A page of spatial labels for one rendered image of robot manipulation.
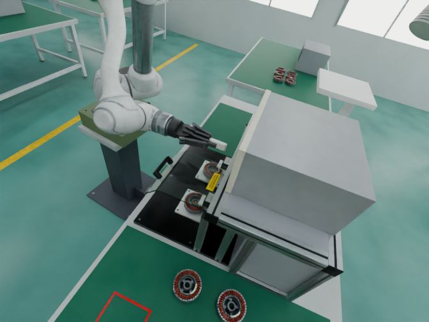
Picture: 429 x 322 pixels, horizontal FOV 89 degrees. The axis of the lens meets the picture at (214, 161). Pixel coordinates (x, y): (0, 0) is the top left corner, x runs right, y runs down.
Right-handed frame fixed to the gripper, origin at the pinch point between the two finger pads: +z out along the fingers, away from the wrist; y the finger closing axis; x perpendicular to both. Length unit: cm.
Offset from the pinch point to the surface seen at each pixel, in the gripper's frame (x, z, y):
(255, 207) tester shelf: -6.6, 21.1, 16.2
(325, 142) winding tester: 13.7, 34.5, -5.0
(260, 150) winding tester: 13.6, 15.2, 11.4
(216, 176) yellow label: -11.6, 3.6, 5.4
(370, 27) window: -9, 132, -468
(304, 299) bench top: -43, 56, 22
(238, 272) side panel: -40, 26, 25
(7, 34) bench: -44, -249, -92
